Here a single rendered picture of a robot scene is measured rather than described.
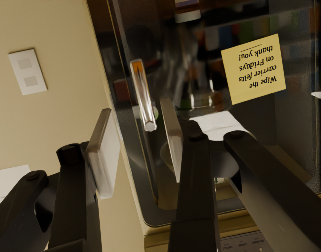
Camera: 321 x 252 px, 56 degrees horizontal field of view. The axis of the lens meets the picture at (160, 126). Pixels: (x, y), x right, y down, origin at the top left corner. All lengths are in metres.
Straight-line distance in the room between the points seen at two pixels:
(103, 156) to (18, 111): 0.79
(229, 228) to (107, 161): 0.37
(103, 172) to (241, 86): 0.30
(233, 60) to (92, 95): 0.54
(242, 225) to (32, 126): 0.65
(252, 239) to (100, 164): 0.39
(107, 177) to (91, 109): 0.73
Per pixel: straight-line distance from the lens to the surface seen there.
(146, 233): 0.53
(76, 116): 0.90
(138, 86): 0.35
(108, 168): 0.17
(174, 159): 0.16
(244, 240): 0.52
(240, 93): 0.43
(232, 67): 0.42
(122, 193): 1.00
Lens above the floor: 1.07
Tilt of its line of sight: 21 degrees up
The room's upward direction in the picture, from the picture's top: 168 degrees clockwise
